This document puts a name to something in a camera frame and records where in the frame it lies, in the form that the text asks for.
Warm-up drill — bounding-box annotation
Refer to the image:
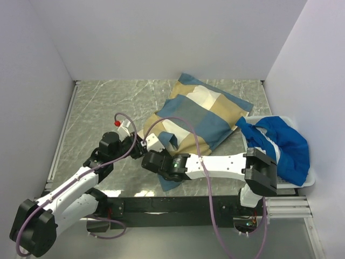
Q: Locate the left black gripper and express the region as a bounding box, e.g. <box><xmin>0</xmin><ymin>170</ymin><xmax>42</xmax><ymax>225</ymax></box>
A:
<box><xmin>111</xmin><ymin>131</ymin><xmax>153</xmax><ymax>162</ymax></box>

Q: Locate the blue beige patchwork pillowcase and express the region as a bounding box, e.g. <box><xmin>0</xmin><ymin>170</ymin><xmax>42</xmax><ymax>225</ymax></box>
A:
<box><xmin>142</xmin><ymin>72</ymin><xmax>254</xmax><ymax>193</ymax></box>

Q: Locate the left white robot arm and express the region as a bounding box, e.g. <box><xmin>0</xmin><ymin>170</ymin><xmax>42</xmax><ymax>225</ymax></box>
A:
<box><xmin>9</xmin><ymin>132</ymin><xmax>147</xmax><ymax>257</ymax></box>

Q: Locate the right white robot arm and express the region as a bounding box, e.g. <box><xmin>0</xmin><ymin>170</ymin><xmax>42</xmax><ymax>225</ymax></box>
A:
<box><xmin>141</xmin><ymin>148</ymin><xmax>277</xmax><ymax>215</ymax></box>

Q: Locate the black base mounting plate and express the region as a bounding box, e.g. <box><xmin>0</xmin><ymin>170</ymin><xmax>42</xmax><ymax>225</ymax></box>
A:
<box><xmin>80</xmin><ymin>195</ymin><xmax>269</xmax><ymax>230</ymax></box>

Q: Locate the white plastic basket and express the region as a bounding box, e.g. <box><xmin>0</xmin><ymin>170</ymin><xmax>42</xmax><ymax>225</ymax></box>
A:
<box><xmin>239</xmin><ymin>115</ymin><xmax>316</xmax><ymax>189</ymax></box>

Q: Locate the blue cloth in basket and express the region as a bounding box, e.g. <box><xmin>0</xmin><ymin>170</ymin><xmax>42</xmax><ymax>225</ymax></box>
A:
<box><xmin>235</xmin><ymin>115</ymin><xmax>310</xmax><ymax>187</ymax></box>

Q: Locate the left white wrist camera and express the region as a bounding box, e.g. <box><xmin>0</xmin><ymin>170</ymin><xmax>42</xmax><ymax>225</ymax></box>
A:
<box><xmin>114</xmin><ymin>119</ymin><xmax>131</xmax><ymax>139</ymax></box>

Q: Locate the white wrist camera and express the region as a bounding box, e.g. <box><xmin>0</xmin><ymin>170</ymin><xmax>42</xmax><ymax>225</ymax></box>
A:
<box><xmin>141</xmin><ymin>133</ymin><xmax>165</xmax><ymax>152</ymax></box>
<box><xmin>114</xmin><ymin>119</ymin><xmax>131</xmax><ymax>139</ymax></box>

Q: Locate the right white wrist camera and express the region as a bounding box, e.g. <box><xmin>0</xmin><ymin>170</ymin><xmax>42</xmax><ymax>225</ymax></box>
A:
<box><xmin>141</xmin><ymin>133</ymin><xmax>165</xmax><ymax>152</ymax></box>

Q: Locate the aluminium rail frame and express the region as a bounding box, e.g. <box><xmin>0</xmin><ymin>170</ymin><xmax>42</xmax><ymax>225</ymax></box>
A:
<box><xmin>26</xmin><ymin>196</ymin><xmax>315</xmax><ymax>219</ymax></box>

